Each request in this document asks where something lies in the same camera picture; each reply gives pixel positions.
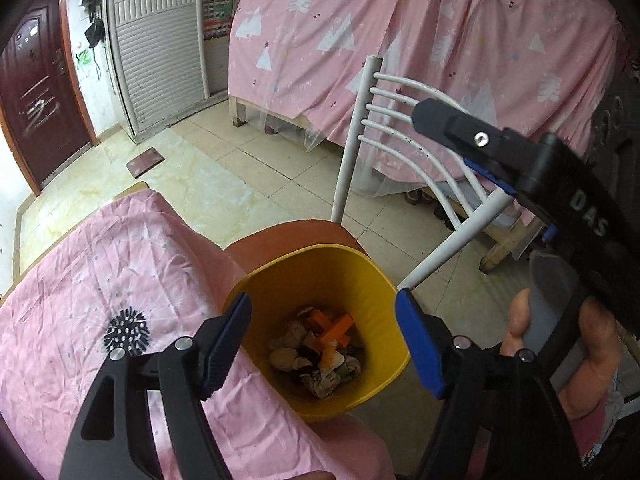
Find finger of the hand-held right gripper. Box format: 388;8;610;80
412;99;532;182
462;156;517;196

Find person's right forearm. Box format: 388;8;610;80
555;390;636;480

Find pink printed bedsheet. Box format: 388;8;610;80
0;187;396;480

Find dark red door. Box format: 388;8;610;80
0;0;98;196

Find small black hanging bag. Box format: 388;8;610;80
84;17;104;49

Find pink tree-print curtain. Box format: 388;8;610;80
227;0;623;196

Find trash scraps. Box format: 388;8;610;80
300;365;363;399

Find white metal chair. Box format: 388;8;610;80
225;56;523;291

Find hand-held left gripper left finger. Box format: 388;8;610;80
59;292;253;480

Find colourful grid wall poster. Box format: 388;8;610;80
201;0;236;41

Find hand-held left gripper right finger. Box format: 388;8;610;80
395;287;583;480

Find brown floor tile piece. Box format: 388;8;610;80
127;147;165;179

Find white tissue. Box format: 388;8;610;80
269;347;302;373

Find white louvered wardrobe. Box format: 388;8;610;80
102;0;236;143

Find person's right hand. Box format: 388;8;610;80
500;287;626;423

